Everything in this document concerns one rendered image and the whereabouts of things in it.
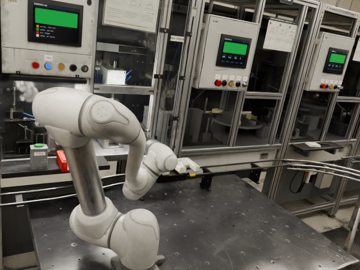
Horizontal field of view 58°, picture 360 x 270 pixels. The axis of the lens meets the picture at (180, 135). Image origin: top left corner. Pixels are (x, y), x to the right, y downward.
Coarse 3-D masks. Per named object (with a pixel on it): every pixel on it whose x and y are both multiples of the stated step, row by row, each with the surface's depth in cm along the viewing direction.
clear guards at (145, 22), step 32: (128, 0) 171; (160, 0) 180; (128, 32) 177; (160, 32) 186; (96, 64) 174; (128, 64) 183; (0, 96) 157; (32, 96) 164; (160, 96) 200; (0, 128) 162; (32, 128) 169; (160, 128) 208; (0, 160) 168
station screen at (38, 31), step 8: (40, 8) 150; (48, 8) 152; (56, 8) 153; (64, 8) 155; (72, 8) 157; (40, 24) 152; (48, 24) 154; (40, 32) 153; (48, 32) 155; (56, 32) 157; (64, 32) 158; (72, 32) 160; (64, 40) 160; (72, 40) 161
